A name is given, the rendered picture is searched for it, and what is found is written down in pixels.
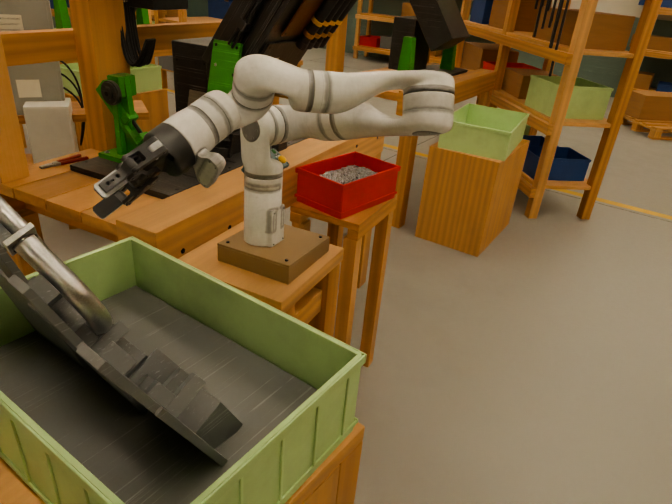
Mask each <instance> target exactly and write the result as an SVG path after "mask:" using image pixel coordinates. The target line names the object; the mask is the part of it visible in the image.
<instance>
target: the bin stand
mask: <svg viewBox="0 0 672 504"><path fill-rule="evenodd" d="M397 196H398V194H395V197H394V198H393V199H390V200H388V201H385V202H383V203H380V204H378V205H375V206H373V207H370V208H368V209H365V210H363V211H361V212H358V213H356V214H353V215H351V216H348V217H346V218H343V219H338V218H335V217H333V216H331V215H328V214H326V213H324V212H321V211H319V210H317V209H315V208H312V207H310V206H308V205H305V204H303V203H301V202H299V201H297V202H295V203H294V204H292V205H291V206H290V211H291V212H290V221H292V226H293V227H296V228H300V229H304V230H307V231H310V226H311V220H308V219H307V218H309V217H311V218H315V219H318V220H321V221H325V222H328V231H327V236H329V237H330V241H329V244H332V245H335V246H339V247H342V240H343V248H344V254H343V260H342V261H341V269H340V270H339V272H340V280H339V281H338V283H339V291H338V292H337V294H338V301H337V303H336V305H337V312H336V313H335V315H336V323H335V324H334V326H335V333H334V335H333V337H334V338H336V339H338V340H340V341H342V342H344V343H346V344H348V345H350V343H351V334H352V325H353V317H354V308H355V299H356V290H357V281H358V272H359V263H360V255H361V246H362V237H363V236H364V235H365V234H366V233H367V232H369V231H370V230H371V229H372V228H373V227H374V226H375V232H374V240H373V248H372V256H371V264H370V272H369V280H368V288H367V296H366V304H365V312H364V320H363V329H362V337H361V345H360V351H362V352H364V353H366V354H367V357H366V363H364V364H363V366H365V367H369V366H370V364H371V363H372V361H373V354H374V347H375V340H376V333H377V326H378V319H379V312H380V304H381V297H382V290H383V283H384V276H385V269H386V262H387V255H388V247H389V240H390V233H391V226H392V219H393V212H394V209H395V208H396V203H397ZM344 227H345V228H348V232H347V235H345V236H344V238H343V229H344Z"/></svg>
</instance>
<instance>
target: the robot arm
mask: <svg viewBox="0 0 672 504"><path fill-rule="evenodd" d="M398 89H401V90H403V113H402V117H401V118H399V119H396V118H393V117H391V116H388V115H386V114H385V113H383V112H381V111H379V110H378V109H376V108H375V107H373V106H372V105H371V104H369V103H368V102H367V100H369V99H370V98H372V97H374V96H376V95H378V94H380V93H382V92H385V91H389V90H398ZM275 93H278V94H282V95H285V96H287V97H288V100H289V104H290V105H272V103H273V99H274V95H275ZM454 95H455V81H454V78H453V76H451V75H450V74H448V73H446V72H442V71H435V70H402V71H372V72H333V71H323V70H312V69H311V70H310V69H302V68H299V67H297V66H294V65H292V64H289V63H286V62H284V61H281V60H278V59H276V58H273V57H270V56H267V55H262V54H252V55H247V56H245V57H243V58H241V59H240V60H239V61H238V62H237V63H236V65H235V68H234V75H233V84H232V89H231V91H230V92H229V93H228V94H226V93H224V92H222V91H219V90H213V91H210V92H208V93H206V94H204V95H203V96H201V97H200V98H199V99H197V100H196V101H194V102H193V103H192V104H190V105H189V106H187V107H186V108H184V109H182V110H180V111H178V112H176V113H175V114H173V115H172V116H170V117H169V118H168V119H166V120H165V121H163V122H162V123H160V124H159V125H158V126H156V127H155V128H153V129H152V130H151V131H149V132H148V133H146V134H145V136H144V138H143V142H144V143H142V144H141V145H139V146H138V147H136V148H135V149H133V150H132V151H130V152H129V153H127V154H126V155H123V156H122V158H121V161H122V162H121V163H119V164H118V165H117V166H116V169H117V170H116V169H115V170H114V171H112V172H111V173H110V174H108V175H107V176H105V177H104V178H103V179H101V180H100V181H99V182H97V183H96V184H95V185H94V190H95V191H96V192H97V193H98V194H99V195H100V196H101V197H102V198H103V200H101V201H100V202H99V203H97V204H96V205H95V206H93V212H94V213H95V214H96V215H97V216H98V217H99V218H100V219H105V218H106V217H108V216H109V215H110V214H112V213H113V212H114V211H115V210H117V209H118V208H119V207H121V206H122V205H123V204H124V205H126V206H128V205H131V204H132V202H133V201H135V200H136V199H137V198H138V197H140V196H141V195H142V194H143V193H144V192H146V191H147V190H148V189H149V188H150V187H152V186H154V185H155V184H156V182H157V180H158V179H159V177H158V175H159V174H160V173H161V172H166V173H168V174H169V175H171V176H174V177H178V176H180V175H182V174H183V173H184V172H186V171H187V170H188V169H189V168H191V167H192V166H193V167H194V170H195V174H196V177H197V180H198V181H199V182H200V184H201V185H202V186H203V187H205V188H209V187H210V186H211V185H213V184H214V183H215V182H216V180H217V178H218V177H219V175H220V174H221V172H222V171H223V169H224V167H225V165H226V161H225V159H224V157H223V156H221V155H220V154H219V153H215V152H210V151H211V150H212V149H213V148H214V147H215V146H216V145H217V144H218V143H219V142H221V141H222V140H223V139H225V138H226V137H227V136H228V135H230V134H231V133H232V132H233V131H234V130H236V129H239V128H240V141H241V158H242V162H243V165H244V241H245V242H246V243H248V244H250V245H254V246H268V247H273V246H274V245H276V244H277V243H279V242H280V241H282V240H283V239H284V219H285V205H284V204H282V186H283V164H282V163H281V162H280V161H278V160H276V159H272V158H271V157H270V146H273V145H278V144H282V143H285V142H288V141H292V140H296V139H301V138H313V139H317V140H321V141H340V140H351V139H360V138H368V137H380V136H432V135H434V136H436V135H440V134H444V133H446V132H449V131H450V130H451V129H452V126H453V119H454V99H455V96H454ZM127 189H128V190H129V191H130V194H129V195H128V196H127V195H126V194H125V193H124V192H125V191H126V190H127Z"/></svg>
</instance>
